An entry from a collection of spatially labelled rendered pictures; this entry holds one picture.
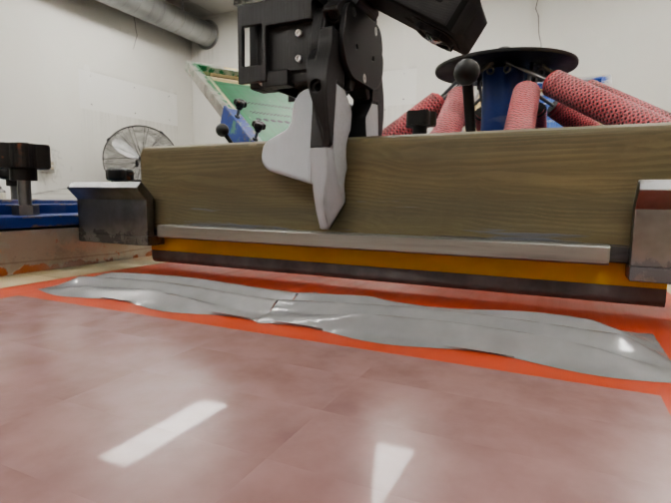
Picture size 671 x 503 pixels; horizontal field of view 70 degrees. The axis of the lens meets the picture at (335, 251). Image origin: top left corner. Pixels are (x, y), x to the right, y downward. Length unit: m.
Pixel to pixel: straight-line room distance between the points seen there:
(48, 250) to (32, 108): 4.29
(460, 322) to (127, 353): 0.15
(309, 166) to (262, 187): 0.06
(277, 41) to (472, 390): 0.26
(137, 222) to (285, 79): 0.18
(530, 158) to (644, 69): 4.28
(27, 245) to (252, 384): 0.32
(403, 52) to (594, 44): 1.57
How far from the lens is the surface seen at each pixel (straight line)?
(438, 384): 0.18
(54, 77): 4.90
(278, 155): 0.33
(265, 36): 0.35
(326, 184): 0.31
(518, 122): 0.87
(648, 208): 0.29
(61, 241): 0.48
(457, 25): 0.31
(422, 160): 0.31
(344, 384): 0.17
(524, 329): 0.24
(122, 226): 0.44
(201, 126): 5.90
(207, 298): 0.29
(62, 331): 0.26
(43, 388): 0.19
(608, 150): 0.30
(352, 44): 0.34
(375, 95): 0.38
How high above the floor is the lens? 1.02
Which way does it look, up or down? 7 degrees down
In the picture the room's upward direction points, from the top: 1 degrees clockwise
